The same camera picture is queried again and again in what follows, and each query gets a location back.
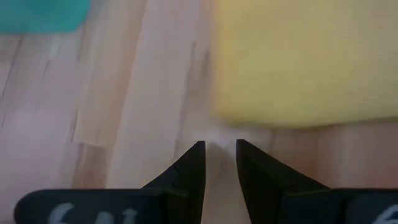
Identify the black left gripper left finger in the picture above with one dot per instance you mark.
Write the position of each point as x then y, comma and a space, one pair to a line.
124, 205

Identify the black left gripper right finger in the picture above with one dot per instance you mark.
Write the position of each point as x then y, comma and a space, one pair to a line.
295, 205

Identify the yellow microfiber towel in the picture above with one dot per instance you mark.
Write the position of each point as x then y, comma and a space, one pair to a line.
304, 62

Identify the teal translucent plastic basket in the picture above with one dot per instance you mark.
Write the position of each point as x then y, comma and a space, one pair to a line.
40, 15

